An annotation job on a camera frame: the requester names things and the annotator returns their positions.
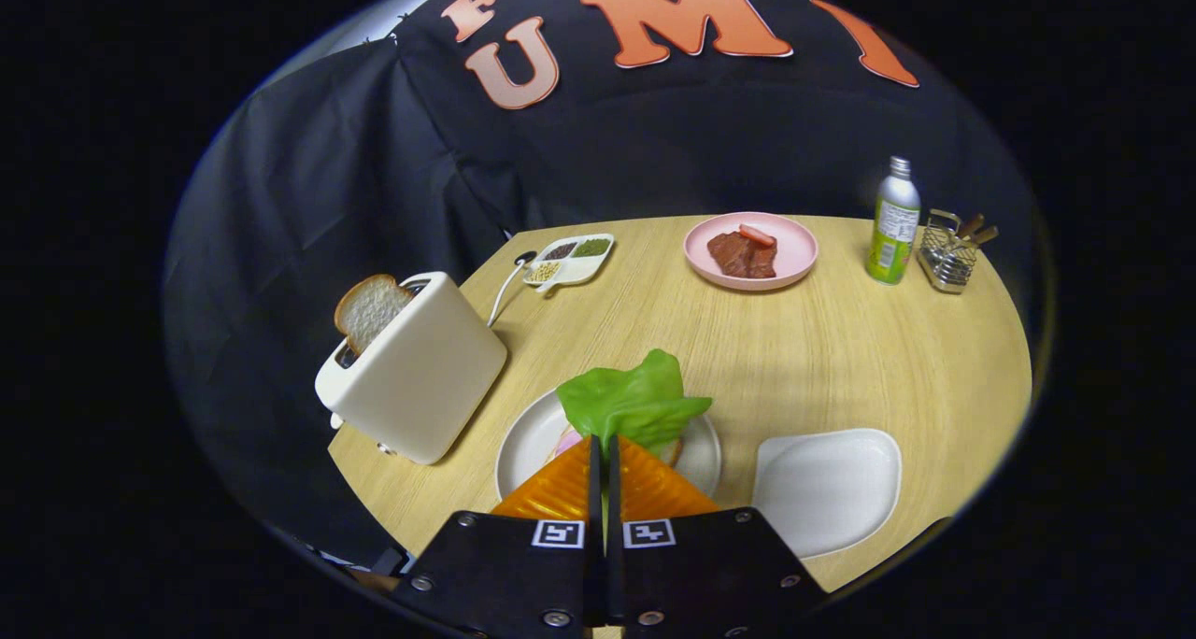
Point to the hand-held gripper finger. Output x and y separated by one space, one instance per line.
614 499
595 499

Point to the green lettuce leaf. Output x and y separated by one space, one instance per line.
635 401

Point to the toasted bread slice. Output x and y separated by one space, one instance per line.
369 310

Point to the pink ham slice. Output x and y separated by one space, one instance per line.
567 443

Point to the bread slice under sandwich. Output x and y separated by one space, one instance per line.
671 452

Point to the round white plate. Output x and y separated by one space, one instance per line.
528 443

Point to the white toaster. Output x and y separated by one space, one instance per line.
420 377

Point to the squarish white plate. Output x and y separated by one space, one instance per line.
827 489

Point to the white divided dish of beans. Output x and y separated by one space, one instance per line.
575 267

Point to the brown meat piece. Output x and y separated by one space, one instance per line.
738 258

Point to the red sausage piece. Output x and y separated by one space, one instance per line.
757 235

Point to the pink plate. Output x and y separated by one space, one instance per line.
794 247

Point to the black backdrop cloth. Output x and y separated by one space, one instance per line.
654 144

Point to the silver bottle with green label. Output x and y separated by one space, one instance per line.
894 237

